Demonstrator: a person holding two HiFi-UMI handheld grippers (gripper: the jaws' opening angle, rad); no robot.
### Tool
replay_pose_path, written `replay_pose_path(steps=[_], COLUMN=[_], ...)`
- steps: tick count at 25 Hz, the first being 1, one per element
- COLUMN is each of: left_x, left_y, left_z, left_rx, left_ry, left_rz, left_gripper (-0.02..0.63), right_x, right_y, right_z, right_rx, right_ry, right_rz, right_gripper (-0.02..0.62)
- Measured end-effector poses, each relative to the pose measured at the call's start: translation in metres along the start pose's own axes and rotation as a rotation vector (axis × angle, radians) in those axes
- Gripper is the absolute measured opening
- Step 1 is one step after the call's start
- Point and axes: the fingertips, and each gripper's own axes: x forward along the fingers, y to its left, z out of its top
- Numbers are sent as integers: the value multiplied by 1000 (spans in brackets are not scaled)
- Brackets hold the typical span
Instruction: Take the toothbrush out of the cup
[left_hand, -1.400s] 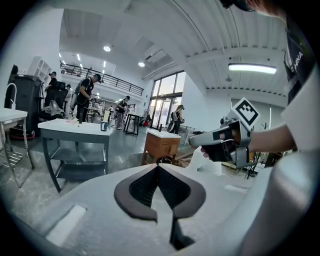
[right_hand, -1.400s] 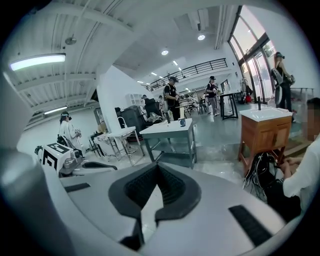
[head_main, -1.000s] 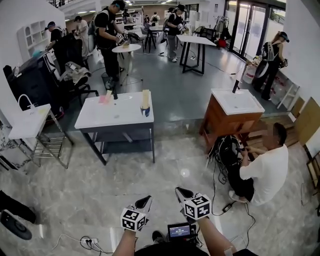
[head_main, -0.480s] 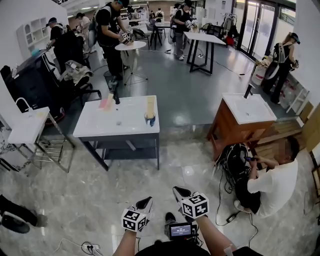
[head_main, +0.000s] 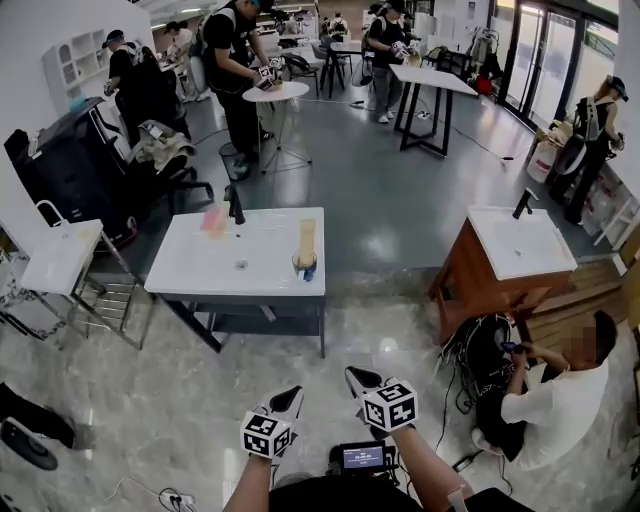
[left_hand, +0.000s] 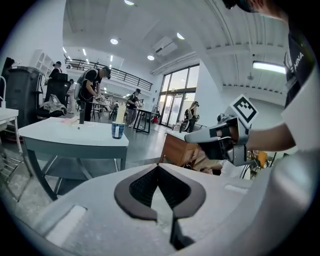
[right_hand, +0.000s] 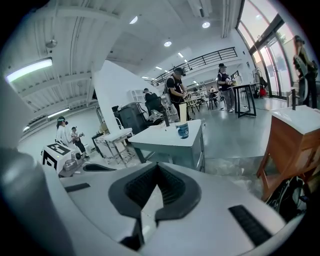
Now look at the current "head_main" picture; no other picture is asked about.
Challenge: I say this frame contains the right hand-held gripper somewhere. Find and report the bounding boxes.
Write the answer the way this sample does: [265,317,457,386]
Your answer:
[345,365,419,442]

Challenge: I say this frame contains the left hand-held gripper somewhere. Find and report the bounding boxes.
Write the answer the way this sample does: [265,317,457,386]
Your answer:
[239,385,305,461]

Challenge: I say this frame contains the person's left forearm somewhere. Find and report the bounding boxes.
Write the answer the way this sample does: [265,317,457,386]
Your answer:
[222,452,282,512]

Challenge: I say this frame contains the person's right forearm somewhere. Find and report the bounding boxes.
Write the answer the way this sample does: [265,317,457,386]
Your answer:
[389,424,475,512]

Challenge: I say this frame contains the black device with screen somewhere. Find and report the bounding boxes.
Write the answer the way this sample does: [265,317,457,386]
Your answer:
[327,441,399,477]

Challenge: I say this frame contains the person's shirt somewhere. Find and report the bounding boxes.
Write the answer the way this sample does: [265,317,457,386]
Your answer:
[268,471,536,512]

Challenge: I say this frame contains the black power adapter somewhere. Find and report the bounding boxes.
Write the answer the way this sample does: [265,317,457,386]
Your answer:
[451,451,485,472]

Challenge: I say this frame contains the white power strip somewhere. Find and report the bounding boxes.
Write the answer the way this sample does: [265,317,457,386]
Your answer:
[158,489,197,511]

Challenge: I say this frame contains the white sink on grey stand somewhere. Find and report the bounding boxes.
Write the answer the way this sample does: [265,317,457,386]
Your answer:
[143,206,327,359]

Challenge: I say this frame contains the wooden sink cabinet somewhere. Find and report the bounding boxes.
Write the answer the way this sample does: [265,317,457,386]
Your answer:
[427,204,580,347]

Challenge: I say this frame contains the pink sponge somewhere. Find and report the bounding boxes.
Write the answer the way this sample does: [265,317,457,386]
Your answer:
[198,204,230,232]

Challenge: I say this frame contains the black sink faucet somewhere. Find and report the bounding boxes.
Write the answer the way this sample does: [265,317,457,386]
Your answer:
[511,187,541,221]
[223,183,247,226]

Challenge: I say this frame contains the wooden slat platform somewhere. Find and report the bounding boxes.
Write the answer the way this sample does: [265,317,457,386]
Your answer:
[522,257,629,354]

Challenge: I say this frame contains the black office chair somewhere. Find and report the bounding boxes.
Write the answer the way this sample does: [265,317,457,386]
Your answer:
[117,58,216,221]

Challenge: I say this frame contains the black equipment piece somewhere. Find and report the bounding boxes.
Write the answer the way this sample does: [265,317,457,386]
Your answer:
[0,381,77,472]

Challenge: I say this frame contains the small white side table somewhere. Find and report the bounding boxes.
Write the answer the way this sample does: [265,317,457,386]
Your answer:
[18,199,157,352]

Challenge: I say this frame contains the beige clothes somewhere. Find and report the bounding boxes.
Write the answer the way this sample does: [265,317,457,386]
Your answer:
[133,119,197,174]

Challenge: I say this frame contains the white bucket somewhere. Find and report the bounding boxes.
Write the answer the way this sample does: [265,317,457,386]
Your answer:
[526,138,560,184]

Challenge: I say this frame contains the round white table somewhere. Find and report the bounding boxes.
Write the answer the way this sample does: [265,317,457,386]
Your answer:
[241,80,312,175]

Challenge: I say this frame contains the white metal rack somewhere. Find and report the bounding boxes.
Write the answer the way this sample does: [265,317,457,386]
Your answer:
[592,192,640,251]

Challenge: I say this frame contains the black high table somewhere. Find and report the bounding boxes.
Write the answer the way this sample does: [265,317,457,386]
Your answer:
[388,63,480,159]

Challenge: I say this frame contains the white curved faucet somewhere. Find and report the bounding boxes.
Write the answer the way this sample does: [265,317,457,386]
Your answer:
[34,199,70,230]

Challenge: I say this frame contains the black dining chair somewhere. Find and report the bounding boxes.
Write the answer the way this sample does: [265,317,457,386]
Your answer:
[318,42,347,100]

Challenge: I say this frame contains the black cabinet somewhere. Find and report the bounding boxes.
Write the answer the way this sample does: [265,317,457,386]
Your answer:
[3,97,144,251]

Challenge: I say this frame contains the clothes rack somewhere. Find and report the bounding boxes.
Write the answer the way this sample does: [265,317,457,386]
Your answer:
[467,27,505,97]

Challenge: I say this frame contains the glass door front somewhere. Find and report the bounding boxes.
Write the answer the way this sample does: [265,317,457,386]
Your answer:
[492,0,621,134]

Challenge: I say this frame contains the white shelf cabinet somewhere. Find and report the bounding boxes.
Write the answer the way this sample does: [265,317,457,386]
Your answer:
[41,28,110,101]

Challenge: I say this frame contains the bundle of cables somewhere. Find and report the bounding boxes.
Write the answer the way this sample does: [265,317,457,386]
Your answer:
[432,313,529,419]

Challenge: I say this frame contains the black wire wastebasket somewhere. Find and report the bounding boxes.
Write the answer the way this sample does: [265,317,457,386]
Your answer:
[218,141,251,182]

